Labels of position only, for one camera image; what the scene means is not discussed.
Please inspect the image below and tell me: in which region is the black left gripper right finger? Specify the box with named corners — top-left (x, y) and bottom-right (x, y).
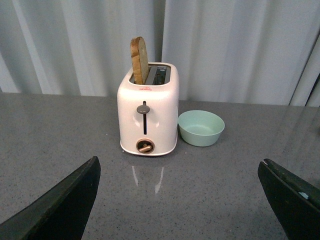
top-left (257, 159), bottom-right (320, 240)

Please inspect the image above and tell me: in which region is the grey curtain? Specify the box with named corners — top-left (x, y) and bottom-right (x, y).
top-left (0, 0), bottom-right (320, 107)

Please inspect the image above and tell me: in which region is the green bowl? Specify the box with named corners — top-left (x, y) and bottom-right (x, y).
top-left (178, 110), bottom-right (225, 147)

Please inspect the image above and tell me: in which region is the bread slice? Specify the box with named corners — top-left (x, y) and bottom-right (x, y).
top-left (130, 36), bottom-right (149, 85)

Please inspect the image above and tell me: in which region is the white toaster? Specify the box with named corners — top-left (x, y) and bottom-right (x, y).
top-left (117, 62), bottom-right (179, 156)

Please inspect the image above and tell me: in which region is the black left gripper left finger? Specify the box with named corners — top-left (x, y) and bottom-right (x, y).
top-left (0, 156), bottom-right (101, 240)

